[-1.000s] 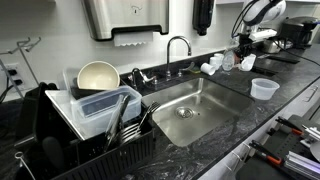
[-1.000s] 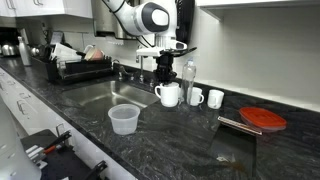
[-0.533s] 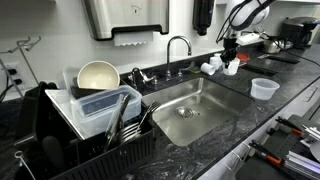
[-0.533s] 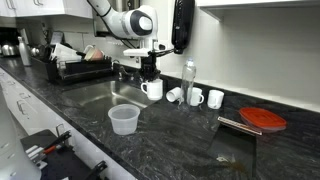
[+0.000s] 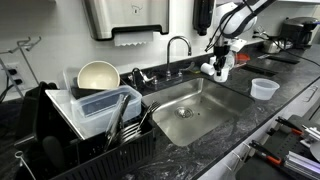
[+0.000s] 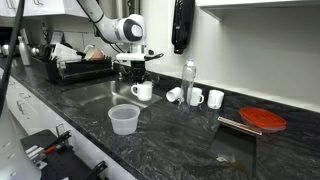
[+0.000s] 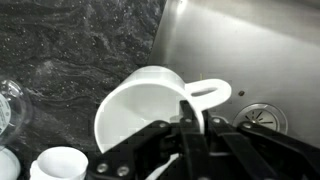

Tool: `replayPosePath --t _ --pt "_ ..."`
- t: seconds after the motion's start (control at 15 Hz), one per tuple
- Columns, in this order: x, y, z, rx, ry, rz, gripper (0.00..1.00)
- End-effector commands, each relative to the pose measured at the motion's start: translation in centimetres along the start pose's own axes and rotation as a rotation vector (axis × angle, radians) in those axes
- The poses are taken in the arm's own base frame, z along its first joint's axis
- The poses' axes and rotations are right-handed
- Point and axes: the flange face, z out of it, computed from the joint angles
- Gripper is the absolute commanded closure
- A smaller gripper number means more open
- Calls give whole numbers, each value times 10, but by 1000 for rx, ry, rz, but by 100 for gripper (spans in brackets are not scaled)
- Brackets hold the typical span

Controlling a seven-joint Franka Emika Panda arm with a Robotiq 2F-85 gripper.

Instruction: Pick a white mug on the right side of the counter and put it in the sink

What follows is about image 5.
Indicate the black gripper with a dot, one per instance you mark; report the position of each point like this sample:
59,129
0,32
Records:
221,51

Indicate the white ceramic mug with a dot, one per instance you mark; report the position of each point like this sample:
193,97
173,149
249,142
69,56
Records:
212,60
224,77

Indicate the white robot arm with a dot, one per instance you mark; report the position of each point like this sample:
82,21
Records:
236,20

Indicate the stainless steel sink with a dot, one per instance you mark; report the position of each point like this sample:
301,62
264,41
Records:
206,100

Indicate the metal sink drain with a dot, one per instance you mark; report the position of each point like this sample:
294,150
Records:
183,113

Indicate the red lidded food container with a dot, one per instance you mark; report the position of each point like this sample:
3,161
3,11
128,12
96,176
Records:
243,58

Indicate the black flat tablet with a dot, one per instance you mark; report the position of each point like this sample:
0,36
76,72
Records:
260,70

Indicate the chrome gooseneck faucet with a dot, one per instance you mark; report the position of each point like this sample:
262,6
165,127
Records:
168,56

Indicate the clear plastic deli container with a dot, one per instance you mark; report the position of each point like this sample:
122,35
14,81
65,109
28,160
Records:
265,91

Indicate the black soap dispenser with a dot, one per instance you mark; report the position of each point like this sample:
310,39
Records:
203,16

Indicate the small steel pot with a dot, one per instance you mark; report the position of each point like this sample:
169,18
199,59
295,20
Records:
271,47

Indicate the black flat device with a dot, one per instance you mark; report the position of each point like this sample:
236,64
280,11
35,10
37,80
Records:
283,60

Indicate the metal fork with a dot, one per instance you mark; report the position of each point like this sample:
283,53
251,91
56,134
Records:
148,111

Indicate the black coffee maker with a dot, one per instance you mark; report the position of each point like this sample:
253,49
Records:
298,31

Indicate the white lower cabinets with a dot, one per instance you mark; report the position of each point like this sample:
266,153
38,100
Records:
233,166

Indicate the steel paper towel dispenser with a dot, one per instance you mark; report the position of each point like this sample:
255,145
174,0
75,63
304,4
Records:
126,16

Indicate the black tool cart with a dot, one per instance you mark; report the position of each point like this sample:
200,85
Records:
266,170

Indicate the metal tongs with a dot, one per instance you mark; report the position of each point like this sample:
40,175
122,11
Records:
116,123

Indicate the cream round bowl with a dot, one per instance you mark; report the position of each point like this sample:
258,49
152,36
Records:
98,76

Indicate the aluminium extrusion piece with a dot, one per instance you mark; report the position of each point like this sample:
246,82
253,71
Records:
300,165

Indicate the clear plastic storage box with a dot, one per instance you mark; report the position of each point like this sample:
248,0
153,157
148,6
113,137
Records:
100,113

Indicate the black dish rack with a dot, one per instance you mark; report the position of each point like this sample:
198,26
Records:
116,160

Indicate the clear plastic tray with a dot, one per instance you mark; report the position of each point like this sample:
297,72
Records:
61,103

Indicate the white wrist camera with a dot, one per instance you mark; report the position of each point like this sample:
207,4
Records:
238,44

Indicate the white wall outlet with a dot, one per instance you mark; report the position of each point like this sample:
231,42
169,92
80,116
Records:
13,71

